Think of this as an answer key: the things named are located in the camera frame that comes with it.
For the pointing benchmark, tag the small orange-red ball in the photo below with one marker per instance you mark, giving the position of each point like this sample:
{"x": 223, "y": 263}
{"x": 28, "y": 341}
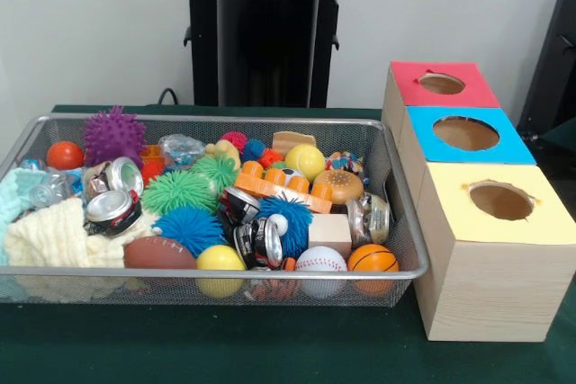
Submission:
{"x": 65, "y": 155}

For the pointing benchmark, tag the purple spiky ball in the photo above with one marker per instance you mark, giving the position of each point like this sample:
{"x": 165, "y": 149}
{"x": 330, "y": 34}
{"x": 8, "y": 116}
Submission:
{"x": 114, "y": 136}

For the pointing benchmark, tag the dark green tablecloth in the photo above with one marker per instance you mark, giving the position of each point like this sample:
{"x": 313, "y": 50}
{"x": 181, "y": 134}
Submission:
{"x": 270, "y": 348}
{"x": 558, "y": 130}

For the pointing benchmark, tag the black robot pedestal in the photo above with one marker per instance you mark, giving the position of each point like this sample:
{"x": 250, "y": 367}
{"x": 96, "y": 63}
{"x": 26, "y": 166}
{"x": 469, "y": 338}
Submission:
{"x": 270, "y": 42}

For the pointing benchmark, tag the silver mesh bin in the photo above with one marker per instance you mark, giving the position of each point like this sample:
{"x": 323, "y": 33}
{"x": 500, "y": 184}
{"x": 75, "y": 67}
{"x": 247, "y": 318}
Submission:
{"x": 157, "y": 289}

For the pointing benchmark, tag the smooth yellow ball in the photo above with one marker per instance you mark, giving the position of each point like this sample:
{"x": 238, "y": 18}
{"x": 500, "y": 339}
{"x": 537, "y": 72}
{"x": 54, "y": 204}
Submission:
{"x": 220, "y": 258}

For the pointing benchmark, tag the brown toy football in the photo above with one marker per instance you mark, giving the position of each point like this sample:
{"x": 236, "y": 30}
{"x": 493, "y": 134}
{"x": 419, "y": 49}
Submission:
{"x": 157, "y": 253}

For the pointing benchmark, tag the black office chair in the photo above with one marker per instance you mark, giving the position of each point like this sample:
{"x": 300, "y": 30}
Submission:
{"x": 553, "y": 78}

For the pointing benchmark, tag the yellow tennis ball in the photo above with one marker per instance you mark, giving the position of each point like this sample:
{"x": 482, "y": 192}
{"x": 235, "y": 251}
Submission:
{"x": 305, "y": 161}

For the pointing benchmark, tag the orange toy basketball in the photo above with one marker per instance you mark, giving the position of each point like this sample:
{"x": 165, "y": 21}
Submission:
{"x": 372, "y": 259}

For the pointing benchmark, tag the orange toy building block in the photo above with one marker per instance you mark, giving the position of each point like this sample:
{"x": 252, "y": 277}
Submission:
{"x": 263, "y": 189}

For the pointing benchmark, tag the wooden box with three holes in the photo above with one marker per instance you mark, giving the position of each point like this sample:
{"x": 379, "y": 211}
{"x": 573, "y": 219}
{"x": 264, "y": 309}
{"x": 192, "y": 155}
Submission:
{"x": 495, "y": 294}

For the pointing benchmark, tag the blue koosh ball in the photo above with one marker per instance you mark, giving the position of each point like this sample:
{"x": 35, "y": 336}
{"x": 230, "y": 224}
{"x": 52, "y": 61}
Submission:
{"x": 189, "y": 229}

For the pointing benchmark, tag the white toy baseball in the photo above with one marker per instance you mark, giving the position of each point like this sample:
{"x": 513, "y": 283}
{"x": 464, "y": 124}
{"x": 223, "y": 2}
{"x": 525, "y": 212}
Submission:
{"x": 320, "y": 260}

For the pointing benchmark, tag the toy burger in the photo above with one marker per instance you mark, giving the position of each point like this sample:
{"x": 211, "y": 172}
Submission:
{"x": 337, "y": 186}

